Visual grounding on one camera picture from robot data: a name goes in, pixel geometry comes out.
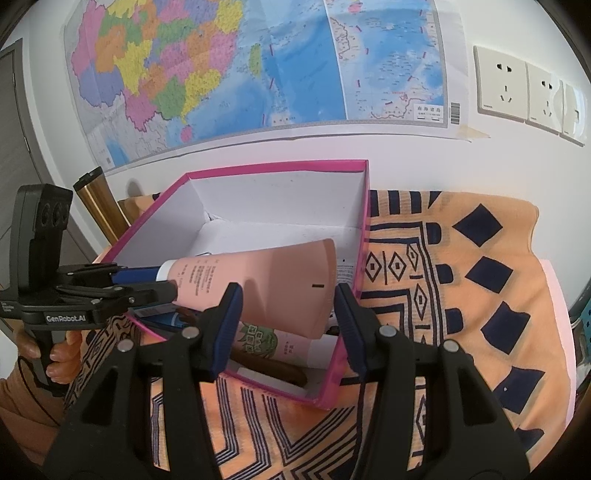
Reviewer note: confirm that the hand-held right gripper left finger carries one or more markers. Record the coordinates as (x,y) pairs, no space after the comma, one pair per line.
(231,323)

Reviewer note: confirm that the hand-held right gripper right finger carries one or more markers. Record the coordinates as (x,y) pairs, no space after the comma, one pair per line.
(346,323)

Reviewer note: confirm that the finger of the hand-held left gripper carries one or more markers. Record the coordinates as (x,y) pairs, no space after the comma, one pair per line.
(143,293)
(134,274)

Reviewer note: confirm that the pale tube with green print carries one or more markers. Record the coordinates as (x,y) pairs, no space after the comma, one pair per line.
(258,339)

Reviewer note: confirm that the long blue medicine box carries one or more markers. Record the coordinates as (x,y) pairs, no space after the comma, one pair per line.
(161,319)

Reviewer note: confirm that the brown wooden comb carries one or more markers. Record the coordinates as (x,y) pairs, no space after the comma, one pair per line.
(272,369)

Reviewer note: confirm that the plain pink tube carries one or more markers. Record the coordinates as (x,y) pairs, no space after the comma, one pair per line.
(277,281)

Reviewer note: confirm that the pink cardboard box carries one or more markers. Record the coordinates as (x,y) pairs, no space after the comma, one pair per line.
(277,198)

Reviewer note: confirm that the person's left forearm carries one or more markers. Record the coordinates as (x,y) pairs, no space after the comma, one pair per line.
(23,406)

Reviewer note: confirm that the person's left hand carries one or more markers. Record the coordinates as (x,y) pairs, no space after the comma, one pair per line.
(64,355)

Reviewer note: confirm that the gold metal thermos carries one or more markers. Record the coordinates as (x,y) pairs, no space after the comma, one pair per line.
(104,203)

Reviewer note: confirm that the orange patterned cloth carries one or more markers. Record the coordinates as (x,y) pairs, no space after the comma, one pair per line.
(461,300)

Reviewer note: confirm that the grey door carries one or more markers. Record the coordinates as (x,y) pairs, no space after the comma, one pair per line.
(11,115)

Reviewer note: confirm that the blue perforated plastic stool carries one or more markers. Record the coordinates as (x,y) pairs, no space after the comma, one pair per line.
(582,316)

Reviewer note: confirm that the colourful wall map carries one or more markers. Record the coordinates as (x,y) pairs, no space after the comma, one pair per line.
(231,69)

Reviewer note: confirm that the white wall socket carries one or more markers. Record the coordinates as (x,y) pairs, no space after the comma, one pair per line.
(501,83)
(572,113)
(545,97)

